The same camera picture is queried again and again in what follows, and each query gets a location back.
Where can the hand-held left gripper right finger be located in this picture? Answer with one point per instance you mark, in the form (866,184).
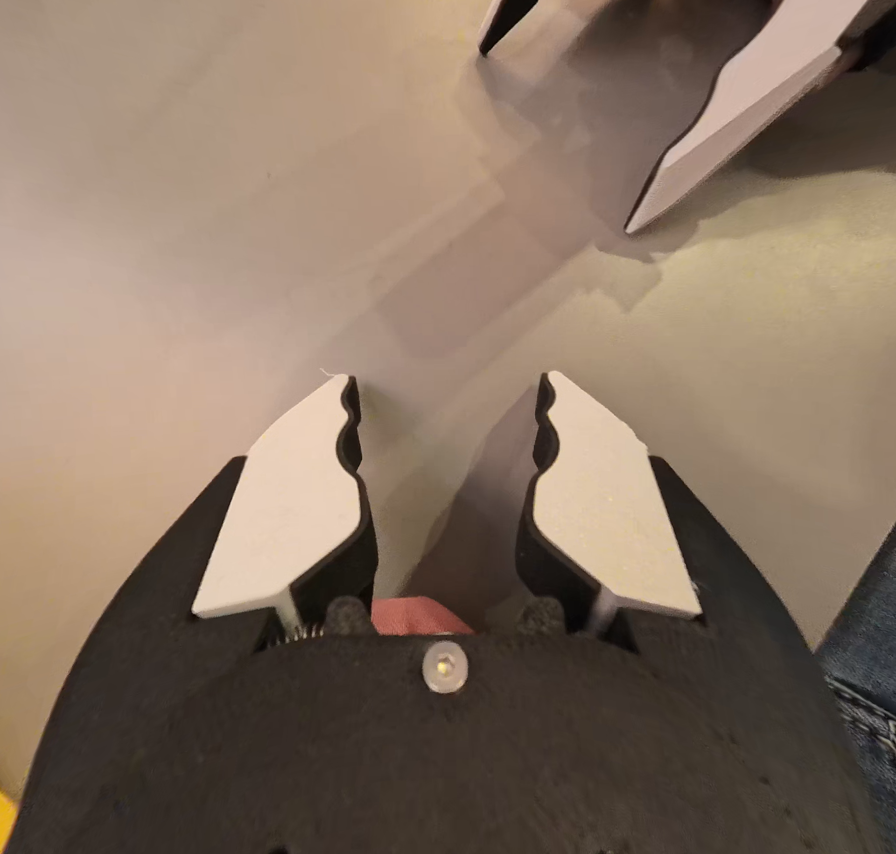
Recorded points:
(609,518)

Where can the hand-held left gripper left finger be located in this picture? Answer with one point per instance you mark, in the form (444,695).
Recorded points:
(280,518)

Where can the person's blue jeans legs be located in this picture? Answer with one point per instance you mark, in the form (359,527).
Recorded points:
(868,658)

